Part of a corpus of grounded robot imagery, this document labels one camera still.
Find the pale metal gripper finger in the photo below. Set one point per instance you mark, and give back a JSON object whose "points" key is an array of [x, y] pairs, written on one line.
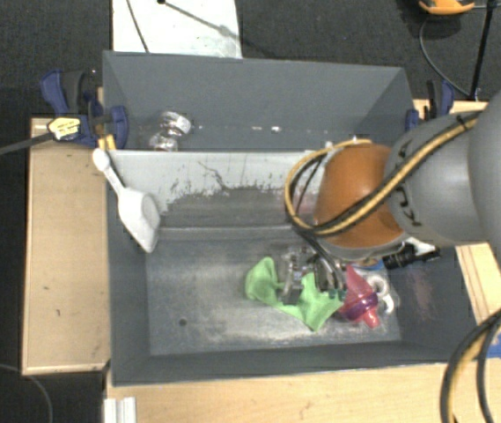
{"points": [[291, 287]]}

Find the green cloth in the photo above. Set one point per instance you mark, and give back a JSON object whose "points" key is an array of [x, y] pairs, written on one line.
{"points": [[316, 309]]}

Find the pink and purple toy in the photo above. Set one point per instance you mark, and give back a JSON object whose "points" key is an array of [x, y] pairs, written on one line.
{"points": [[358, 300]]}

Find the white plastic scoop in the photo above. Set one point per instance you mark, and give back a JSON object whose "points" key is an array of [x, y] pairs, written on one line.
{"points": [[137, 216]]}

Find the grey metal bin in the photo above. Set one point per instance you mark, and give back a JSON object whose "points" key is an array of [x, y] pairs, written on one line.
{"points": [[232, 104]]}

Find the pale wood board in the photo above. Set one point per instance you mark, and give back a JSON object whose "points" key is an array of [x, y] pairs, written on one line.
{"points": [[67, 245]]}

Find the black cylinder on white bracket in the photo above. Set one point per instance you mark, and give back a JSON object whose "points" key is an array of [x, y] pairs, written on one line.
{"points": [[404, 258]]}

